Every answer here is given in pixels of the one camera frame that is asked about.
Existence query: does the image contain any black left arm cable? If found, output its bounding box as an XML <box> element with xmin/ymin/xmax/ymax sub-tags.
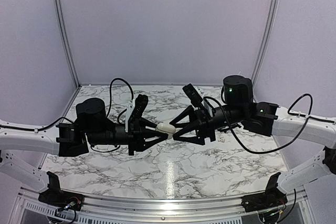
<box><xmin>0</xmin><ymin>78</ymin><xmax>136</xmax><ymax>154</ymax></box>

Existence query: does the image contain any aluminium corner post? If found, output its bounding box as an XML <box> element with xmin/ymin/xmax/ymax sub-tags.
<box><xmin>251</xmin><ymin>0</ymin><xmax>279</xmax><ymax>87</ymax></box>
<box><xmin>54</xmin><ymin>0</ymin><xmax>81</xmax><ymax>89</ymax></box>

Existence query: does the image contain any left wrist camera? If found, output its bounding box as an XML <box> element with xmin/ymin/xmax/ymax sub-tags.
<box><xmin>125</xmin><ymin>94</ymin><xmax>148</xmax><ymax>133</ymax></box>

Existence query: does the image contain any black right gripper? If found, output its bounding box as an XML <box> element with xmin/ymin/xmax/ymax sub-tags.
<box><xmin>170</xmin><ymin>104</ymin><xmax>246</xmax><ymax>145</ymax></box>

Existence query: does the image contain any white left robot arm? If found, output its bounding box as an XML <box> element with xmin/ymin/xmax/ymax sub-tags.
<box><xmin>1</xmin><ymin>95</ymin><xmax>176</xmax><ymax>206</ymax></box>

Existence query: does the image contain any left aluminium corner post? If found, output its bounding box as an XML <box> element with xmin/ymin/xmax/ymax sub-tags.
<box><xmin>54</xmin><ymin>0</ymin><xmax>81</xmax><ymax>89</ymax></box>

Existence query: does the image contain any white oval charging case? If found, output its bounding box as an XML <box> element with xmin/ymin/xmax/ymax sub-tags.
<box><xmin>155</xmin><ymin>122</ymin><xmax>176</xmax><ymax>140</ymax></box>

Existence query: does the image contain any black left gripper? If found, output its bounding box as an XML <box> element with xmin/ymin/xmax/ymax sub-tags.
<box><xmin>87</xmin><ymin>118</ymin><xmax>169</xmax><ymax>156</ymax></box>

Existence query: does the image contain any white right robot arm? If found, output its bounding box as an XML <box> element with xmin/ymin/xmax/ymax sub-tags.
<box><xmin>170</xmin><ymin>75</ymin><xmax>335</xmax><ymax>207</ymax></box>

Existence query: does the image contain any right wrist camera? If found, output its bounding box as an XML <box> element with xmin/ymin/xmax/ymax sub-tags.
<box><xmin>182</xmin><ymin>83</ymin><xmax>211</xmax><ymax>118</ymax></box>

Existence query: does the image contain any right aluminium corner post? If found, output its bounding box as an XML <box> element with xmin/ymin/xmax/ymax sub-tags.
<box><xmin>251</xmin><ymin>0</ymin><xmax>279</xmax><ymax>87</ymax></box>

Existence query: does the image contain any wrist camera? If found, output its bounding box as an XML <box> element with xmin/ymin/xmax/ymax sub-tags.
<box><xmin>182</xmin><ymin>83</ymin><xmax>211</xmax><ymax>118</ymax></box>
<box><xmin>125</xmin><ymin>94</ymin><xmax>148</xmax><ymax>133</ymax></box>

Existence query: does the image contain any aluminium front rail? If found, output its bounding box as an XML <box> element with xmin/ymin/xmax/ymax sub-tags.
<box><xmin>9</xmin><ymin>187</ymin><xmax>315</xmax><ymax>223</ymax></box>

